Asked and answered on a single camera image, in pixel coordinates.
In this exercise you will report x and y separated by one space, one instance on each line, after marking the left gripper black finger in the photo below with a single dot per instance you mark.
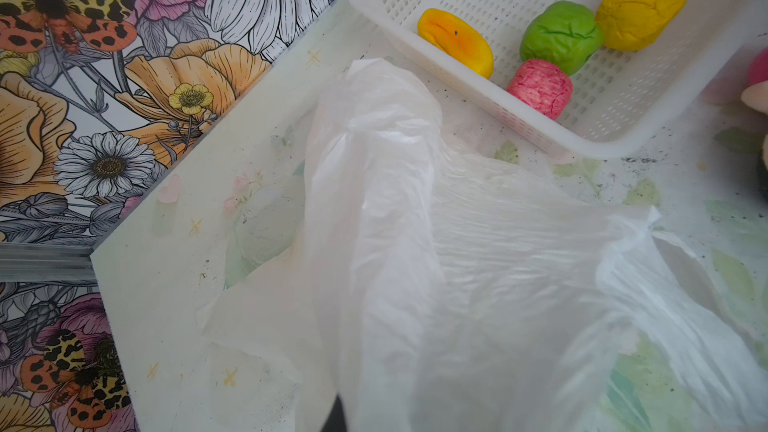
335 421

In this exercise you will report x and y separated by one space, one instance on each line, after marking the translucent white plastic bag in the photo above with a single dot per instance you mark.
430 288

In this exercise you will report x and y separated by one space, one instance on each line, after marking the pink toy fruit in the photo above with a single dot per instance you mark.
543 86

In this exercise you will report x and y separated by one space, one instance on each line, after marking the orange toy fruit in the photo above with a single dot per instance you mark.
457 39

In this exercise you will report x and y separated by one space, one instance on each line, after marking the green toy fruit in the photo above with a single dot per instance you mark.
565 34

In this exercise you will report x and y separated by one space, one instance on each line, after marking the yellow toy fruit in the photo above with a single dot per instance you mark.
631 25

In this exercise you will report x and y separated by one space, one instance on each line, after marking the white plastic mesh basket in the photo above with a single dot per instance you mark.
594 77

